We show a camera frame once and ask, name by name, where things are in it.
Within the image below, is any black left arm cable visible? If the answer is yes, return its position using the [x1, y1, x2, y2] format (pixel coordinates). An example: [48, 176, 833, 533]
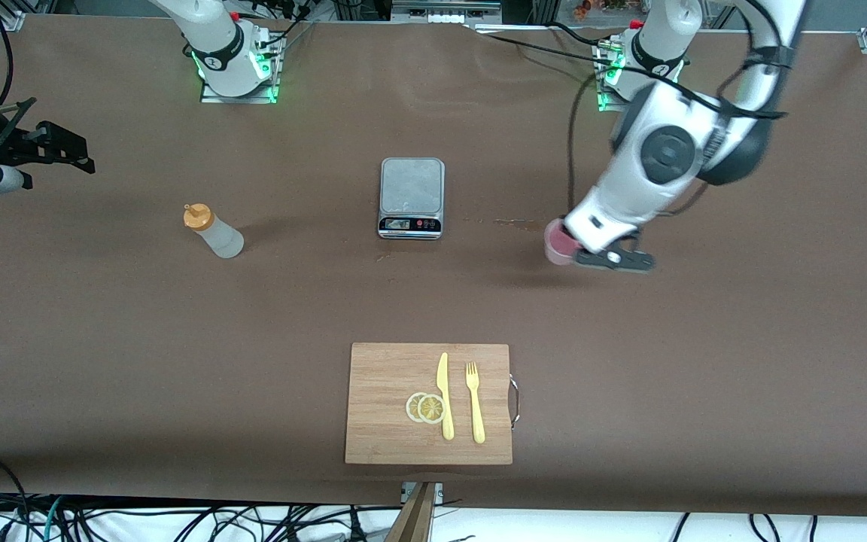
[567, 0, 789, 219]

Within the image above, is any wooden cutting board metal handle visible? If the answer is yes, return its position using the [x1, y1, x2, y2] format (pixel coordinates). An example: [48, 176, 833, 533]
[345, 343, 521, 465]

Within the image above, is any silver digital kitchen scale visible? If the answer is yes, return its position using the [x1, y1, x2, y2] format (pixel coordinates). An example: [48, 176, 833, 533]
[378, 157, 446, 241]

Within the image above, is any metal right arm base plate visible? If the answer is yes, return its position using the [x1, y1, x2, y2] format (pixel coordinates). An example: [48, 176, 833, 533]
[200, 30, 284, 105]

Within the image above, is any clear sauce bottle orange cap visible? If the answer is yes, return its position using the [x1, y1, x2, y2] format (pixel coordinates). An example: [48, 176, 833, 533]
[183, 202, 245, 260]

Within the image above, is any pink plastic cup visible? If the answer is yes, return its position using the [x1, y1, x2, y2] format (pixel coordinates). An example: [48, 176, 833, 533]
[545, 218, 581, 266]

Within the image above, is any yellow plastic knife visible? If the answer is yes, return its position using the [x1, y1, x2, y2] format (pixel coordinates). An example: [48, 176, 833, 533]
[437, 352, 455, 441]

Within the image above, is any yellow plastic fork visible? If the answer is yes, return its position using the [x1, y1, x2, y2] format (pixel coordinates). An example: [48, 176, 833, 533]
[465, 362, 486, 444]

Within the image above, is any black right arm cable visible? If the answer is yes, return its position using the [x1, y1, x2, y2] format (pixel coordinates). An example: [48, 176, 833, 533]
[0, 15, 16, 108]

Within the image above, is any wooden post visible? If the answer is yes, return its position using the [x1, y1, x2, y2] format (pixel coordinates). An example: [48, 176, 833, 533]
[385, 482, 438, 542]

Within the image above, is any teal floor cable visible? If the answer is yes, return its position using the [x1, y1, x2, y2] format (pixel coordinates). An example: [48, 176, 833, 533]
[41, 495, 67, 542]

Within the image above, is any brown table cover sheet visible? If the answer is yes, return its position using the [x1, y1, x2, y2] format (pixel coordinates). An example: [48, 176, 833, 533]
[0, 14, 867, 519]

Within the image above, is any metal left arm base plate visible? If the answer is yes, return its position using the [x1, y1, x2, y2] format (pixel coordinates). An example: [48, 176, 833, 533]
[595, 38, 677, 114]

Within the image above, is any black cable across table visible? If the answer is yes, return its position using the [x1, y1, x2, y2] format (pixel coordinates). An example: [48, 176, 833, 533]
[471, 21, 624, 65]

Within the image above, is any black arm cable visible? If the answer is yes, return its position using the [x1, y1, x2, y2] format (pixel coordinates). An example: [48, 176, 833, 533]
[567, 0, 789, 219]
[0, 15, 16, 108]

